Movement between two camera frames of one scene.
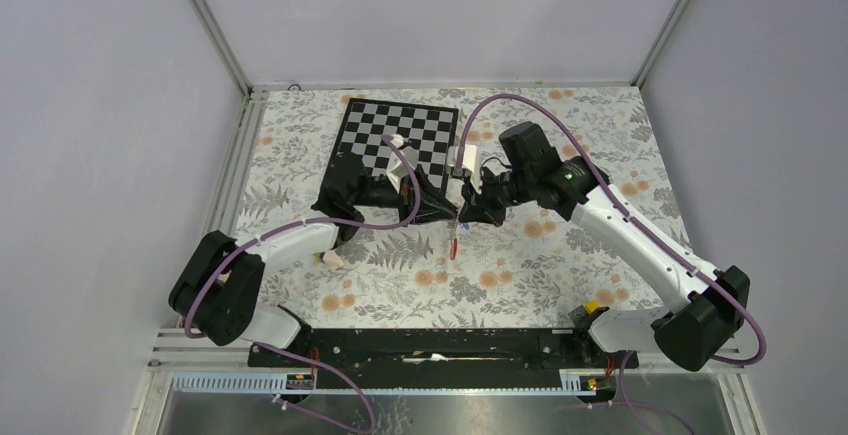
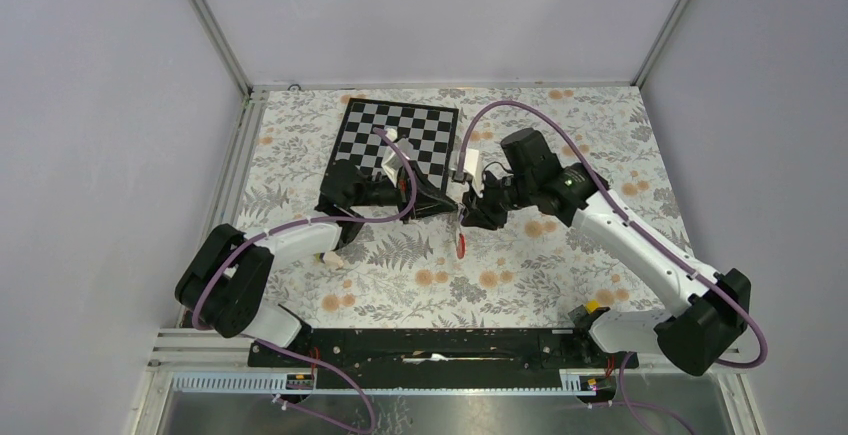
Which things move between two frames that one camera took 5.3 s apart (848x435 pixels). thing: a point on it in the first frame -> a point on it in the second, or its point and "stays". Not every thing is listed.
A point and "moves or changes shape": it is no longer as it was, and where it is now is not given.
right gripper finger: [476, 213] stays
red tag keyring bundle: [454, 248] moves or changes shape
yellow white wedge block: [332, 258] stays
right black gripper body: [497, 193] stays
